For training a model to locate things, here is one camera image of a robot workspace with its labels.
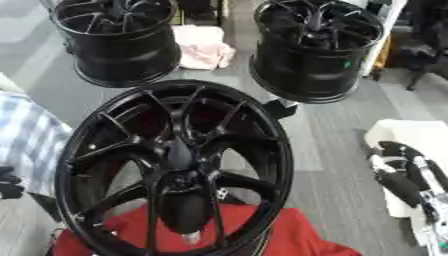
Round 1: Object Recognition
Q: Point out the black wheel stand foot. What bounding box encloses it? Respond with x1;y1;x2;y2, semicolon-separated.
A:
260;98;301;120

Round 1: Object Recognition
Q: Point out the black wheel rim green sticker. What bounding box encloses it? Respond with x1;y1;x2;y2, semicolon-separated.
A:
248;0;387;105

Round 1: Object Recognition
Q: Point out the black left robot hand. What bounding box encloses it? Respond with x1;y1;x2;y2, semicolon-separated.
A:
0;166;27;201

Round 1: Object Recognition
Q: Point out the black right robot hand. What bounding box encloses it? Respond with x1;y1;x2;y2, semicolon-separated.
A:
367;140;448;209

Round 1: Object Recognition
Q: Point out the person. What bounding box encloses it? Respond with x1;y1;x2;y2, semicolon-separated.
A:
0;89;76;198

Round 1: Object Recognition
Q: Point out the pale pink cloth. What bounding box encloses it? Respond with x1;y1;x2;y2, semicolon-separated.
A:
171;24;238;71

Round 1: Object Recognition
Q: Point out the black hub centre shaft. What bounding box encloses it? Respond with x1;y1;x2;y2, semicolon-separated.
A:
159;139;216;246

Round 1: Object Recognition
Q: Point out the white upright panel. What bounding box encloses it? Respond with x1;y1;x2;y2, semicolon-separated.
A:
357;0;410;79

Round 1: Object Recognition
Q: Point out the black spoked wheel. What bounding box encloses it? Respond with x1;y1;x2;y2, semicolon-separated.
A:
54;79;296;256

